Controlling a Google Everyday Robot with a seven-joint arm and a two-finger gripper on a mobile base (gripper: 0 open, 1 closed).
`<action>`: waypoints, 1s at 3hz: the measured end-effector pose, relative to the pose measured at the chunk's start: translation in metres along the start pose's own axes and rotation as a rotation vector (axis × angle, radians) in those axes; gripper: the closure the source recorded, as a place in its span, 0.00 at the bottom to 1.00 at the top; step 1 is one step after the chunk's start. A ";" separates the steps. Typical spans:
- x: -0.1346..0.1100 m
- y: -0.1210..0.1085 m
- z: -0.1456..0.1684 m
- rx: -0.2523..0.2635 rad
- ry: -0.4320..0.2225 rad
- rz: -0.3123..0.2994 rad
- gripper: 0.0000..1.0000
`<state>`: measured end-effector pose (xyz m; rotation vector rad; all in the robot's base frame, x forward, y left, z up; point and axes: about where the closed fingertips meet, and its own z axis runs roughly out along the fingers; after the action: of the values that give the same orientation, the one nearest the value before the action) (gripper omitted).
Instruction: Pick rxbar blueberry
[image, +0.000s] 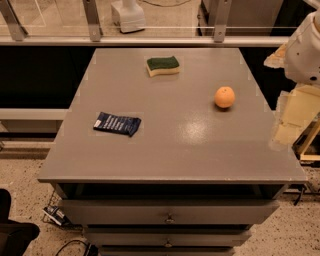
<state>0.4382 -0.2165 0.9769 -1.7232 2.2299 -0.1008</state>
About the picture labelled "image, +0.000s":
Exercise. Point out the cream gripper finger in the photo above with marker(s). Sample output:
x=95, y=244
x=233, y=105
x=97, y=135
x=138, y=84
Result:
x=277, y=59
x=295, y=111

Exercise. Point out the dark blue rxbar wrapper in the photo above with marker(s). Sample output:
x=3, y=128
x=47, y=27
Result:
x=117, y=124

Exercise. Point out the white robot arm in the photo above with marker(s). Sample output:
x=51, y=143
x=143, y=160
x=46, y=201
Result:
x=300, y=59

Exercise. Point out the orange fruit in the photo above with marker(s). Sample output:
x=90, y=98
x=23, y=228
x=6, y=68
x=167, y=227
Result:
x=224, y=97

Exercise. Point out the green and yellow sponge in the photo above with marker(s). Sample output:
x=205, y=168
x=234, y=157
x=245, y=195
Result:
x=162, y=66

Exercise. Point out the grey drawer cabinet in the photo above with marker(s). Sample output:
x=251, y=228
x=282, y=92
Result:
x=192, y=180

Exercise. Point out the metal railing with glass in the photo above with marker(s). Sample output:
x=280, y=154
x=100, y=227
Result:
x=89, y=23

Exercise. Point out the small power box on floor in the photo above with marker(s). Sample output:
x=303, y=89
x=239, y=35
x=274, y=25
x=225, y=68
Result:
x=55, y=214

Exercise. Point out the black chair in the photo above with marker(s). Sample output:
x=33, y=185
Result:
x=15, y=237

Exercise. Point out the wooden frame at right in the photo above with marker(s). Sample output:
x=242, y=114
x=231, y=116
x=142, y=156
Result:
x=307, y=146

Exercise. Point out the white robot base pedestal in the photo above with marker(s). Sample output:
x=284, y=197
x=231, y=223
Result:
x=128, y=16

